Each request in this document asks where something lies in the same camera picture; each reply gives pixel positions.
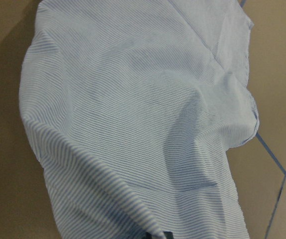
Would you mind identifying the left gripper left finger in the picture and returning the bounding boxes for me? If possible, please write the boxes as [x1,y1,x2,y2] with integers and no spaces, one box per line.
[144,233,152,239]

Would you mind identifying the light blue striped shirt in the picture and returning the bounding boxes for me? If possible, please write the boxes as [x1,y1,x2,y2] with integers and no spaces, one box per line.
[19,0,259,239]

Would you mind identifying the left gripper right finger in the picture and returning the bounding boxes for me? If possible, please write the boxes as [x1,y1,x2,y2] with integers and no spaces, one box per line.
[163,232,172,239]

